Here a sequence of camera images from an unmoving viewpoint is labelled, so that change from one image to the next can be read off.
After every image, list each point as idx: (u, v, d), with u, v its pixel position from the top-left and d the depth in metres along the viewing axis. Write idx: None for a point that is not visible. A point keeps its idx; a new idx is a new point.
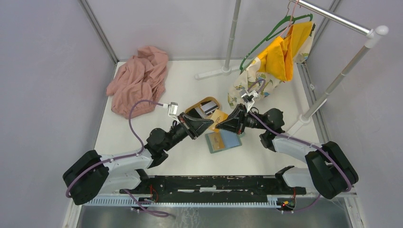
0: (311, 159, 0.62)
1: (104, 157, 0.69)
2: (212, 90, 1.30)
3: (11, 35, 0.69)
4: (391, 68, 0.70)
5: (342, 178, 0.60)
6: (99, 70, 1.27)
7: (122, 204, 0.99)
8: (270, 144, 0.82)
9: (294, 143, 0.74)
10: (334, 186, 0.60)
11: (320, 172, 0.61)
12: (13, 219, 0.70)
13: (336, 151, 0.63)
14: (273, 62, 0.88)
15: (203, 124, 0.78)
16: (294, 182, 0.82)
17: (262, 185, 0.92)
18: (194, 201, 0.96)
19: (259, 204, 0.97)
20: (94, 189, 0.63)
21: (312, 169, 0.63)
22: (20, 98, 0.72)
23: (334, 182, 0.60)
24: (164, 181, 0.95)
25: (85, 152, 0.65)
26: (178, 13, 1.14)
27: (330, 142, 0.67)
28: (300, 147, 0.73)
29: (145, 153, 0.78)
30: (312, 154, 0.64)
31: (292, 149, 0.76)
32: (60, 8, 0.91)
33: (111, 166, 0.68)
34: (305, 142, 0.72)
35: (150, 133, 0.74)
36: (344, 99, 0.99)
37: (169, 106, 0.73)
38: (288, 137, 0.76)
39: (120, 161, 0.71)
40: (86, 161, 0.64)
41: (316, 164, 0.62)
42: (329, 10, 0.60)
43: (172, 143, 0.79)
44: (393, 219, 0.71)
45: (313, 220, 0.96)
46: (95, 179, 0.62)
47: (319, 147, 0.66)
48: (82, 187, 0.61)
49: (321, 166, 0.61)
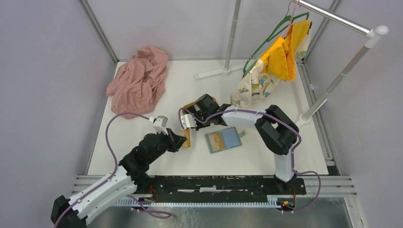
0: (260, 126, 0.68)
1: (73, 199, 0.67)
2: (212, 90, 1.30)
3: (11, 34, 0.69)
4: (392, 68, 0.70)
5: (290, 133, 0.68)
6: (99, 70, 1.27)
7: (122, 204, 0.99)
8: (220, 120, 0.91)
9: (242, 114, 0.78)
10: (283, 143, 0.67)
11: (270, 134, 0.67)
12: (14, 220, 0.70)
13: (278, 112, 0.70)
14: (275, 62, 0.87)
15: (181, 140, 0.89)
16: (284, 173, 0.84)
17: (262, 185, 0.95)
18: (194, 201, 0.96)
19: (259, 204, 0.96)
20: None
21: (264, 135, 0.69)
22: (20, 97, 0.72)
23: (283, 139, 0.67)
24: (164, 181, 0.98)
25: (54, 200, 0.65)
26: (177, 13, 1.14)
27: (271, 105, 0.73)
28: (247, 116, 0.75)
29: (119, 172, 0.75)
30: (260, 121, 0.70)
31: (242, 120, 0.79)
32: (60, 9, 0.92)
33: (81, 206, 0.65)
34: (251, 111, 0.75)
35: (143, 139, 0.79)
36: (343, 99, 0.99)
37: (158, 120, 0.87)
38: (235, 110, 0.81)
39: (90, 196, 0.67)
40: (57, 209, 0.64)
41: (265, 128, 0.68)
42: (329, 10, 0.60)
43: (158, 154, 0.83)
44: (393, 219, 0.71)
45: (313, 220, 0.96)
46: (69, 223, 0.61)
47: (264, 112, 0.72)
48: None
49: (269, 129, 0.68)
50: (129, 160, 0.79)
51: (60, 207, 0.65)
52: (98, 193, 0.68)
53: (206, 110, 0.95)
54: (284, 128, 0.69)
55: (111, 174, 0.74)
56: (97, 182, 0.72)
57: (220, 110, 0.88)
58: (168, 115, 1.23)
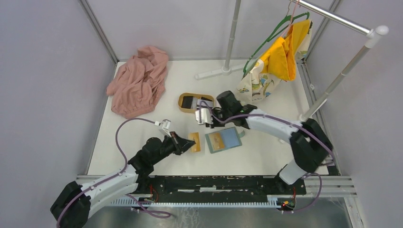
0: (296, 141, 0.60)
1: (84, 185, 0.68)
2: (212, 90, 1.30)
3: (11, 34, 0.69)
4: (392, 68, 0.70)
5: (323, 151, 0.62)
6: (99, 70, 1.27)
7: (121, 204, 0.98)
8: (243, 121, 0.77)
9: (272, 122, 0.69)
10: (317, 161, 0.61)
11: (307, 150, 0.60)
12: (14, 220, 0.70)
13: (315, 128, 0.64)
14: (275, 62, 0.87)
15: (187, 144, 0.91)
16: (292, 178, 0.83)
17: (262, 185, 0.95)
18: (194, 201, 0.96)
19: (259, 204, 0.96)
20: (81, 218, 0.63)
21: (297, 151, 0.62)
22: (20, 97, 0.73)
23: (317, 157, 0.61)
24: (164, 181, 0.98)
25: (66, 185, 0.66)
26: (177, 13, 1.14)
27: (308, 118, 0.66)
28: (279, 126, 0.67)
29: (128, 170, 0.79)
30: (295, 135, 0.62)
31: (270, 128, 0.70)
32: (60, 9, 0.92)
33: (93, 193, 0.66)
34: (285, 122, 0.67)
35: (147, 142, 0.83)
36: (344, 99, 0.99)
37: (163, 122, 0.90)
38: (264, 116, 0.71)
39: (101, 186, 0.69)
40: (67, 194, 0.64)
41: (302, 145, 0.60)
42: (329, 10, 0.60)
43: (161, 157, 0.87)
44: (393, 219, 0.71)
45: (312, 219, 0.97)
46: (80, 209, 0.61)
47: (300, 127, 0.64)
48: (69, 219, 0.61)
49: (306, 146, 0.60)
50: (136, 161, 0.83)
51: (70, 193, 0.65)
52: (110, 184, 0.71)
53: (228, 109, 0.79)
54: (318, 145, 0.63)
55: (121, 170, 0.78)
56: (108, 175, 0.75)
57: (245, 112, 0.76)
58: (168, 115, 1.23)
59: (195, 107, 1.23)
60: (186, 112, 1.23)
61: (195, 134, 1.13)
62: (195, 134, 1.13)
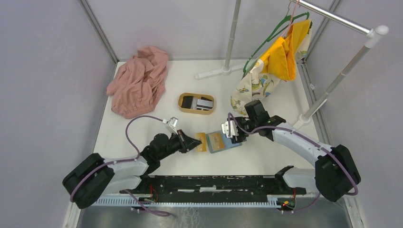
0: (321, 166, 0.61)
1: (107, 159, 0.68)
2: (212, 90, 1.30)
3: (11, 34, 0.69)
4: (392, 68, 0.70)
5: (348, 182, 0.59)
6: (99, 70, 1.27)
7: (121, 204, 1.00)
8: (268, 132, 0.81)
9: (299, 139, 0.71)
10: (339, 190, 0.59)
11: (329, 177, 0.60)
12: (14, 220, 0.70)
13: (345, 156, 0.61)
14: (275, 62, 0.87)
15: (194, 142, 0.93)
16: (294, 183, 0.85)
17: (262, 185, 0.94)
18: (194, 201, 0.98)
19: (259, 204, 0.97)
20: (98, 190, 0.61)
21: (321, 176, 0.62)
22: (20, 97, 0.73)
23: (340, 186, 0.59)
24: (164, 181, 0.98)
25: (89, 155, 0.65)
26: (177, 13, 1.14)
27: (340, 145, 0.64)
28: (307, 147, 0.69)
29: (141, 159, 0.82)
30: (322, 160, 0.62)
31: (295, 146, 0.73)
32: (60, 9, 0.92)
33: (114, 167, 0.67)
34: (314, 143, 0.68)
35: (154, 138, 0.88)
36: (344, 99, 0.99)
37: (170, 119, 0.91)
38: (292, 132, 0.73)
39: (121, 164, 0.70)
40: (88, 164, 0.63)
41: (326, 170, 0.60)
42: (329, 10, 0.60)
43: (167, 153, 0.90)
44: (393, 219, 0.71)
45: (313, 219, 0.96)
46: (101, 179, 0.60)
47: (329, 151, 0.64)
48: (86, 190, 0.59)
49: (330, 173, 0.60)
50: (145, 155, 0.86)
51: (92, 164, 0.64)
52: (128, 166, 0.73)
53: (255, 118, 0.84)
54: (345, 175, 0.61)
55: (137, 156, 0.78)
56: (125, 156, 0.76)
57: (273, 123, 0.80)
58: (168, 115, 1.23)
59: (195, 107, 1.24)
60: (186, 112, 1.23)
61: (201, 134, 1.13)
62: (201, 134, 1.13)
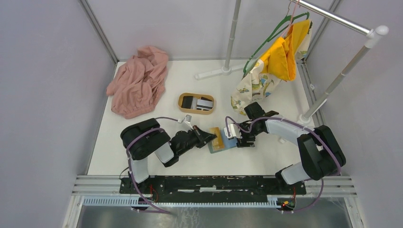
0: (303, 142, 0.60)
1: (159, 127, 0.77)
2: (212, 90, 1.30)
3: (10, 35, 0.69)
4: (391, 69, 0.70)
5: (331, 161, 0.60)
6: (99, 70, 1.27)
7: (121, 204, 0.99)
8: (263, 124, 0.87)
9: (288, 125, 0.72)
10: (321, 168, 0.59)
11: (311, 154, 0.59)
12: (14, 220, 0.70)
13: (327, 134, 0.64)
14: (275, 62, 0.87)
15: (209, 137, 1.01)
16: (292, 179, 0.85)
17: (262, 185, 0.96)
18: (194, 201, 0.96)
19: (259, 204, 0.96)
20: (151, 148, 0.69)
21: (303, 153, 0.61)
22: (20, 97, 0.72)
23: (325, 166, 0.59)
24: (164, 181, 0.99)
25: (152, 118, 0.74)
26: (178, 13, 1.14)
27: (322, 125, 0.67)
28: (292, 129, 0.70)
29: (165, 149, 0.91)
30: (304, 136, 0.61)
31: (286, 132, 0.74)
32: (60, 9, 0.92)
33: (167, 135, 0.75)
34: (298, 125, 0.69)
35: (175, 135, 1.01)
36: (344, 99, 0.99)
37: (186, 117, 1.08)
38: (282, 119, 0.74)
39: None
40: (150, 123, 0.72)
41: (308, 146, 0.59)
42: (329, 10, 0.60)
43: (186, 148, 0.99)
44: (393, 219, 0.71)
45: (313, 220, 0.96)
46: (158, 140, 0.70)
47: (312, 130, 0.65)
48: (142, 145, 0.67)
49: (312, 149, 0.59)
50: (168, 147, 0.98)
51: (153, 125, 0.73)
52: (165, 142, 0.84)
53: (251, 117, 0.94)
54: (328, 155, 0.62)
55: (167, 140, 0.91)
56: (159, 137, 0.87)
57: (266, 116, 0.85)
58: (168, 114, 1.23)
59: (195, 107, 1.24)
60: (185, 112, 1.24)
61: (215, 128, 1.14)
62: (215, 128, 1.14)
